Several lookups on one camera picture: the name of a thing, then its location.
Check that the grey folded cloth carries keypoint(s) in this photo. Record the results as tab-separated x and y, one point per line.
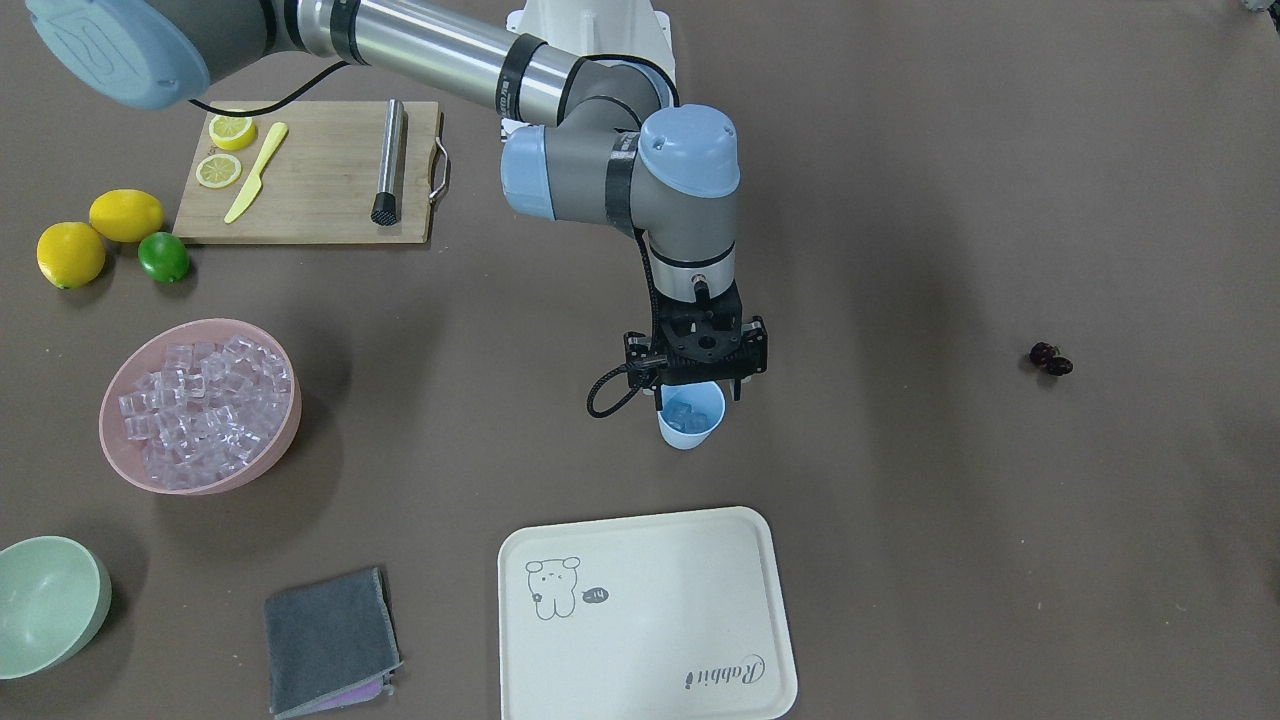
330	644

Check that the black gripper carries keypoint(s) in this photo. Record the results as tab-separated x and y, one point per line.
757	348

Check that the cream rabbit tray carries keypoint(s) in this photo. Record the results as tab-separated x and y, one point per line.
666	616

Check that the light green bowl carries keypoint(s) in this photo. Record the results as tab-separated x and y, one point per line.
55	595

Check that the yellow lemon upper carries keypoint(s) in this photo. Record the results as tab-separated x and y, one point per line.
126	216

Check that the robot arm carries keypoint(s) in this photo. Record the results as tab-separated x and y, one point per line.
601	139

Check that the dark cherries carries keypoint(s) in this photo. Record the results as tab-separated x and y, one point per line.
1049	359

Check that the light blue cup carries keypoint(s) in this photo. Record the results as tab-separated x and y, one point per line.
692	412

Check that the lemon half slice upper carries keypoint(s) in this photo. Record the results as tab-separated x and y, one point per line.
231	133

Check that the yellow lemon lower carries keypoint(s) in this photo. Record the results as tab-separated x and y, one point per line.
70	254

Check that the bamboo cutting board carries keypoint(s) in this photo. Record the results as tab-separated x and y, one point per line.
321	182

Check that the green lime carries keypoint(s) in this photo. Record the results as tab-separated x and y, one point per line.
164	257

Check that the yellow lemon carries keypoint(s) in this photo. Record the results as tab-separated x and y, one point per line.
70	254
126	216

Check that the steel muddler black tip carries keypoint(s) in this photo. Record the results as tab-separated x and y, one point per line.
387	199

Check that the yellow plastic knife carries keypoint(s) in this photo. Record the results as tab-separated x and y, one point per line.
252	184

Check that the clear ice cubes pile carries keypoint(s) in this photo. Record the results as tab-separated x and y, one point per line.
205	410

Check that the pink bowl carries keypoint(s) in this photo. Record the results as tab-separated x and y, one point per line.
125	455

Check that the lemon half slice lower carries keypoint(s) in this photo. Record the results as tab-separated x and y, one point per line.
218	171

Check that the lemon half slice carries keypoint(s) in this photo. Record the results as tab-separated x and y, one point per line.
218	171
231	133

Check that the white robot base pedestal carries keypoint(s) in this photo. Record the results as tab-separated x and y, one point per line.
610	32

